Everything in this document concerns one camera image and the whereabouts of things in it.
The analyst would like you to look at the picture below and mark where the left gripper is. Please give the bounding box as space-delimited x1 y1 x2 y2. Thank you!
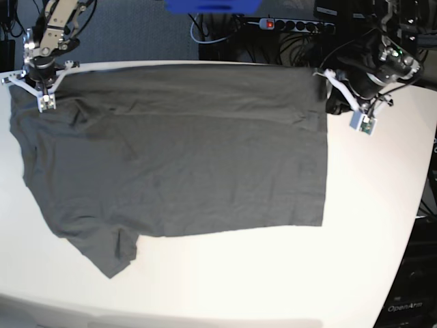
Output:
326 92 351 115

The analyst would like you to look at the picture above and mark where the grey T-shirt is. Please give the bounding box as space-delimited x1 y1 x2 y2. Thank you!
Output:
10 65 328 277

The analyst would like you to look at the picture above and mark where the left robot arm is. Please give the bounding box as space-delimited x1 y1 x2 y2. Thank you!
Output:
318 1 429 115

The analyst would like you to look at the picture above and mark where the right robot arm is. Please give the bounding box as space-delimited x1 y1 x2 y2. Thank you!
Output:
23 0 98 90

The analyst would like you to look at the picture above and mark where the black power strip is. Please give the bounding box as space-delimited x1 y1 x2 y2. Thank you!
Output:
256 18 336 34

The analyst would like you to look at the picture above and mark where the blue plastic box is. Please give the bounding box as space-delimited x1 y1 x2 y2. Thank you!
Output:
165 0 262 14

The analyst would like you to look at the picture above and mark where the black OpenArm case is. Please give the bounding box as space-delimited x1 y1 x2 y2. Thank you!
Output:
374 218 436 327

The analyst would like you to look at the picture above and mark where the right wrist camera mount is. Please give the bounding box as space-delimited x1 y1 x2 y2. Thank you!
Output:
312 68 394 136

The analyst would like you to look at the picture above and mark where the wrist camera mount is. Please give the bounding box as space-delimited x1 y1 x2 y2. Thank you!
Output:
312 68 394 136
1 60 80 113

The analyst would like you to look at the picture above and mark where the white cable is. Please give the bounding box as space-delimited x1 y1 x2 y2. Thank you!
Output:
190 13 229 44

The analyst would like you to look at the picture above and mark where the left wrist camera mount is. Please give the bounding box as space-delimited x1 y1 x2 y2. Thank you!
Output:
1 60 80 113

